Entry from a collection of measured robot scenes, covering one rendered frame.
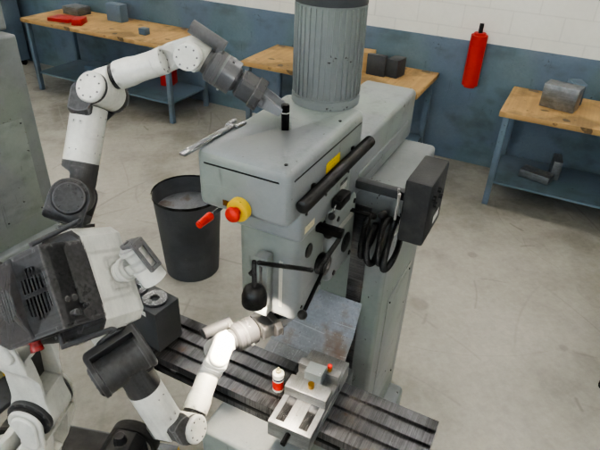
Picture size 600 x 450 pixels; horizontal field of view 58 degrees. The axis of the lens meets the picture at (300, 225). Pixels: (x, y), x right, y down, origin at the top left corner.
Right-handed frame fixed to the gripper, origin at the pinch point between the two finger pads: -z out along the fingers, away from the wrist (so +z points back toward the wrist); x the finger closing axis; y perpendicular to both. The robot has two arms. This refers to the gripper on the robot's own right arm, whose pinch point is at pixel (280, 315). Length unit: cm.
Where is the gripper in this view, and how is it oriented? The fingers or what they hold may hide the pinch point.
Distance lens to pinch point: 181.2
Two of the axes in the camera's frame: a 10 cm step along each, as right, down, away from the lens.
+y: -0.5, 8.4, 5.4
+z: -7.9, 3.0, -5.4
